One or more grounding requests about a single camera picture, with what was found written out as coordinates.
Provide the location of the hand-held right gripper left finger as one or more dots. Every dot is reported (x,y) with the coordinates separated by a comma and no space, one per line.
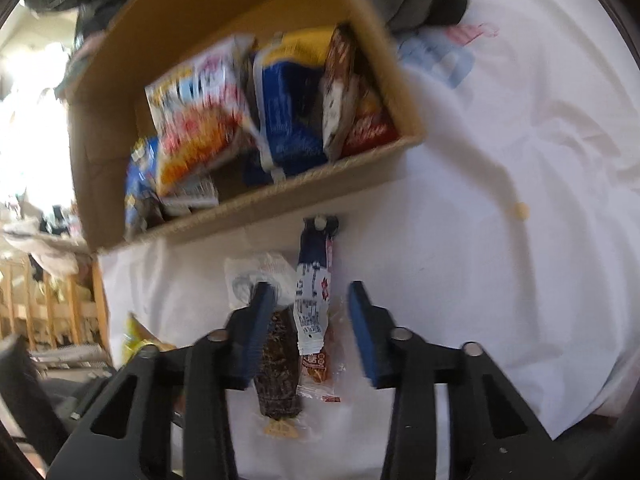
(252,340)

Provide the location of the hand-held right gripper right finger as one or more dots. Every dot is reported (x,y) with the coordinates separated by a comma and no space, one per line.
(367,345)

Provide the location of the dark brown snack bar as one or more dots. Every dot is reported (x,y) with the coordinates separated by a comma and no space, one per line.
(277,370)

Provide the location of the orange red snack stick packet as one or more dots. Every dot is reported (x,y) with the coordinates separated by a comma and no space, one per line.
(320,372)

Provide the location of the clear white wrapper packet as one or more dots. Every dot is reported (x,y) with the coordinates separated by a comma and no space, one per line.
(255,272)

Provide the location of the dark sachet with white label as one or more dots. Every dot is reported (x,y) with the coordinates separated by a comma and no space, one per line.
(312,280)

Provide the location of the yellow green snack packet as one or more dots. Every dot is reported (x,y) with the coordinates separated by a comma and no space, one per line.
(137,340)

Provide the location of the blue and yellow snack packet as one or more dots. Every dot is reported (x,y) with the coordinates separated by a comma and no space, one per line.
(137,185)

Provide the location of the beige snack packet red bottom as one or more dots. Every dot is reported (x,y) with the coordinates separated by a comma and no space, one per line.
(370,125)

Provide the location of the white and orange chips bag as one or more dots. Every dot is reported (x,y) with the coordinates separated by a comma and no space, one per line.
(200,110)

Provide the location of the brown and white snack bar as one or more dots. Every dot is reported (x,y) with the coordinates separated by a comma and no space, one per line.
(336,105)

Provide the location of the brown cardboard box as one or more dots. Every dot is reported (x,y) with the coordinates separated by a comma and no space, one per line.
(115,125)

